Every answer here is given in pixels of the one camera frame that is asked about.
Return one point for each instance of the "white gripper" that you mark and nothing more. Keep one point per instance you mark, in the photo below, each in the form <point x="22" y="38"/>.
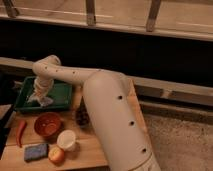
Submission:
<point x="42" y="86"/>

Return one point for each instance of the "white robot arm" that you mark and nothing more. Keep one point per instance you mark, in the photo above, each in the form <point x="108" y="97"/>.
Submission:
<point x="105" y="92"/>

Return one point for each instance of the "green plastic tray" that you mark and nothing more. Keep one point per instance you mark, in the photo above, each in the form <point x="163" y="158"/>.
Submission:
<point x="61" y="93"/>

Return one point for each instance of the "brown red bowl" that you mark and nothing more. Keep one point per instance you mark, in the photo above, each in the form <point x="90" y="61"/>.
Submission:
<point x="47" y="124"/>

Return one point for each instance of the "red chili pepper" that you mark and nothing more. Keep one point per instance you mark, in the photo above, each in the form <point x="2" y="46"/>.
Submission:
<point x="21" y="127"/>

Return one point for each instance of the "white cup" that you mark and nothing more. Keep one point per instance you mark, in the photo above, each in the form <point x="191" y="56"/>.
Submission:
<point x="66" y="140"/>

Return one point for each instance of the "blue sponge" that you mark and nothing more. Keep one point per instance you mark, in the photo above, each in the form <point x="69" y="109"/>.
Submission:
<point x="36" y="152"/>

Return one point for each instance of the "orange apple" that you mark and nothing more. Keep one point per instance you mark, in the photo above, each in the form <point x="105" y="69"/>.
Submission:
<point x="56" y="155"/>

